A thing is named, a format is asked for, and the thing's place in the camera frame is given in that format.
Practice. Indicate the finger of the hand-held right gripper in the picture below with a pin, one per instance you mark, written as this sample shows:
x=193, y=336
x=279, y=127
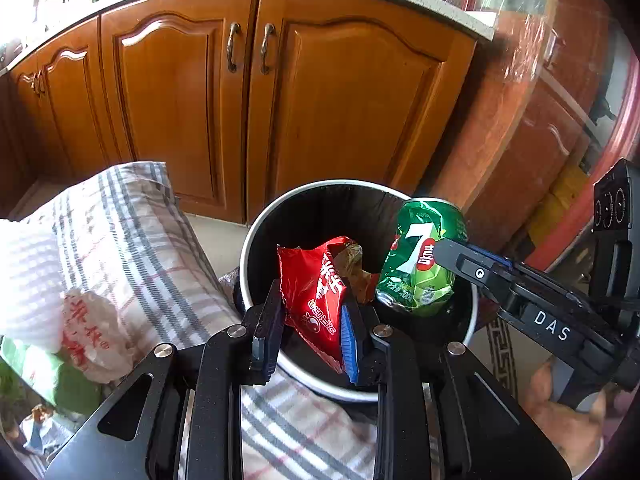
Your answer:
x=500, y=262
x=462, y=262

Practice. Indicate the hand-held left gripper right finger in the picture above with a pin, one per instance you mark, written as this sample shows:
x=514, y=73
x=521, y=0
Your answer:
x=350, y=347

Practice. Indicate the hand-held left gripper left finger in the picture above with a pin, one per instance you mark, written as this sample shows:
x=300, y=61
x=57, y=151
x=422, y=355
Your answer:
x=265, y=342

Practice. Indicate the crushed green soda can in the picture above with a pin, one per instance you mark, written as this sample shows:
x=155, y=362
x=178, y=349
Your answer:
x=420, y=230

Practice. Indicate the red snack packet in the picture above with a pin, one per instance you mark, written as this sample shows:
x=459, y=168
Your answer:
x=310, y=300

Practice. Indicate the black bin with white rim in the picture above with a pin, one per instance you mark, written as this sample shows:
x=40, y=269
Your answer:
x=320, y=200

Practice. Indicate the white plastic bag red print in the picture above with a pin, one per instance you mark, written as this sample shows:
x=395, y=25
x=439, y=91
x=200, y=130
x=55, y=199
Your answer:
x=95, y=330

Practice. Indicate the bluish plastic wrapper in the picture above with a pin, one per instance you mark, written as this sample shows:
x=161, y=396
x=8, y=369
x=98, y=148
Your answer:
x=42, y=432

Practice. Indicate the white foam net sleeve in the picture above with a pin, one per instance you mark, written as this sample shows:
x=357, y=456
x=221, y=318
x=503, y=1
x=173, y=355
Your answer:
x=30, y=280

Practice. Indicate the person's right hand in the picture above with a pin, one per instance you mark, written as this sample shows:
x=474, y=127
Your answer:
x=560, y=425

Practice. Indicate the patterned rug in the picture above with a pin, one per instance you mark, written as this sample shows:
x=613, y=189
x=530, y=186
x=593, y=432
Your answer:
x=502, y=360

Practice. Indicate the brown crumpled wrapper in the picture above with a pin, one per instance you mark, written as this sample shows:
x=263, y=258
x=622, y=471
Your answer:
x=359, y=275

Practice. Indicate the plaid cloth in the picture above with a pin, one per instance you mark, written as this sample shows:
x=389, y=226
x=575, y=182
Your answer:
x=125, y=240

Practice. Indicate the wide wooden cabinet door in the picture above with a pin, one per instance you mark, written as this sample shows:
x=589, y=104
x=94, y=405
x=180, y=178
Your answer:
x=350, y=110

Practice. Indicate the green plastic packaging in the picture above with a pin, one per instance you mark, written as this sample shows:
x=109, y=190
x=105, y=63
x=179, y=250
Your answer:
x=75, y=390

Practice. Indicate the narrow wooden cabinet door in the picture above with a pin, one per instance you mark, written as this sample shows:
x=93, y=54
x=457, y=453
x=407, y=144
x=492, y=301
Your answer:
x=75, y=95
x=27, y=110

